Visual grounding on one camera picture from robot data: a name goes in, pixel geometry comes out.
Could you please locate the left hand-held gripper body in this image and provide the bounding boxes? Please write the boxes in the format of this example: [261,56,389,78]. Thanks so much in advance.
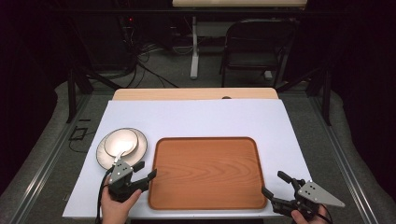
[107,159,150,203]

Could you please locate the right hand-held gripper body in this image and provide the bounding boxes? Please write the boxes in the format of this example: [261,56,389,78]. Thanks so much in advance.
[270,178,347,220]

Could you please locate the large white dark-rimmed plate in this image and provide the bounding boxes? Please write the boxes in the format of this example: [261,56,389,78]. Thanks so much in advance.
[95,127,149,171]

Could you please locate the small white dark-rimmed plate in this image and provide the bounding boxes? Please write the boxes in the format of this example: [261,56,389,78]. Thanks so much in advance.
[103,128,139,159]

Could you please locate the brown wooden tray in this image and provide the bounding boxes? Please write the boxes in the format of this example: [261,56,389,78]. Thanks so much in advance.
[148,136,269,211]

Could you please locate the person's right hand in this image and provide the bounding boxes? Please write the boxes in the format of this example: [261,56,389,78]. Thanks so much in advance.
[290,205,330,224]

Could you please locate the person's left hand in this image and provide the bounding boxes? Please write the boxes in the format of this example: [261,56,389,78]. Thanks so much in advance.
[99,178,143,224]

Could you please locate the white table sheet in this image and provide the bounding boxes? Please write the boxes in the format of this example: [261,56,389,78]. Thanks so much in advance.
[62,98,313,219]

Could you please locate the white desk leg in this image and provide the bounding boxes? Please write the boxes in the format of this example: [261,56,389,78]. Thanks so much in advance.
[189,15,201,80]

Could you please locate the black folding chair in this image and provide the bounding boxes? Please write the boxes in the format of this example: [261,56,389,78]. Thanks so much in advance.
[219,19,299,89]

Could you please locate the beige desk top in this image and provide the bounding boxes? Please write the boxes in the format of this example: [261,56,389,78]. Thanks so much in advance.
[172,0,308,8]

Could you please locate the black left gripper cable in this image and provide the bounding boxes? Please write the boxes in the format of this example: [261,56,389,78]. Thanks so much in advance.
[94,167,115,224]

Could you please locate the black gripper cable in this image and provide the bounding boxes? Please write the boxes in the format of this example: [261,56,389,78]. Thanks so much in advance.
[317,203,334,224]
[94,167,115,224]

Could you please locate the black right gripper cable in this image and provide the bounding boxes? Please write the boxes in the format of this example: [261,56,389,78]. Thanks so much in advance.
[317,203,334,224]

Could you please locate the grey metal floor rail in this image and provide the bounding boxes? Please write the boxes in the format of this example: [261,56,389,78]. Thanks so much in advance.
[8,92,92,224]
[307,95,380,224]

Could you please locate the black metal stand frame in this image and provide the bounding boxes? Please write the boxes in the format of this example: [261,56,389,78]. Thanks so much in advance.
[65,65,123,124]
[275,65,332,126]

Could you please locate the bundle of floor cables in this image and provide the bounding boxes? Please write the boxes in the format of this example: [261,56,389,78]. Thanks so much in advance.
[123,42,180,90]

